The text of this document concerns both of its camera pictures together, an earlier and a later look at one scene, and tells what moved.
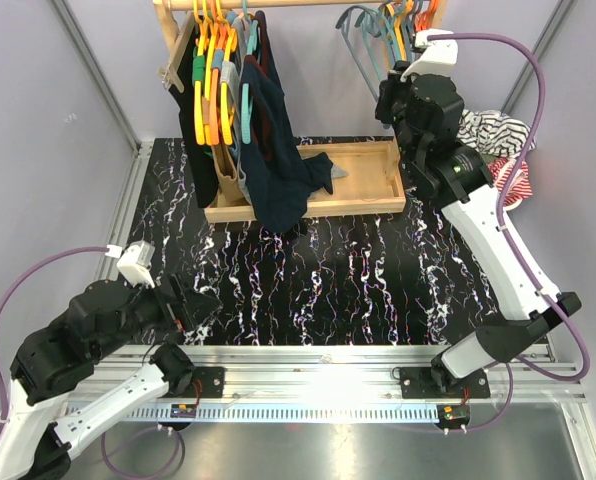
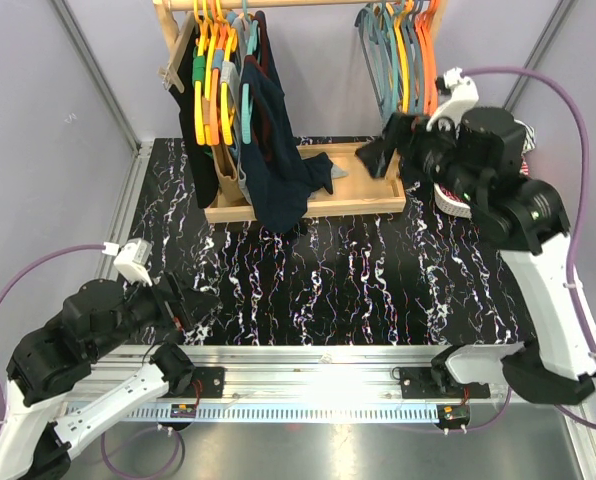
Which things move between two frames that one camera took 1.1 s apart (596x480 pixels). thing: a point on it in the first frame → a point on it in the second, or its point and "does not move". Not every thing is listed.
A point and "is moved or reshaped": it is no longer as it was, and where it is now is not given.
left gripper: x=191 y=307 does not move
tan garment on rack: x=230 y=192 does not move
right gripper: x=389 y=88 → x=406 y=133
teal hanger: x=368 y=15 is moved or reshaped
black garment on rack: x=201 y=155 does not move
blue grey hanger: x=343 y=22 → x=376 y=49
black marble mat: x=376 y=278 does not move
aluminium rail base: x=330 y=383 does not move
